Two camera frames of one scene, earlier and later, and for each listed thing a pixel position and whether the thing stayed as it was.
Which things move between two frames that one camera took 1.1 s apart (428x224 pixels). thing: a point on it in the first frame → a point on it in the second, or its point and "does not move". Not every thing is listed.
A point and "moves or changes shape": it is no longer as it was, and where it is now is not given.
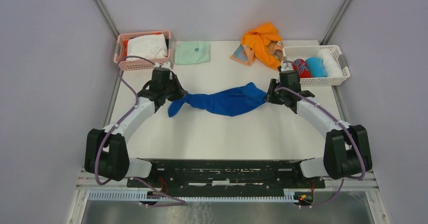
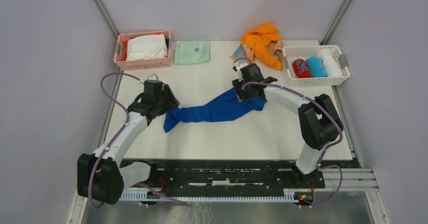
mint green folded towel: x=192 y=52 does not move
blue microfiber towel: x=227 y=102 moves or changes shape
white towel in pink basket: x=151 y=47 does not move
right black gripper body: x=275 y=96 → x=243 y=94
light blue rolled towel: x=316 y=66 does not move
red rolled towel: x=300 y=65 does not move
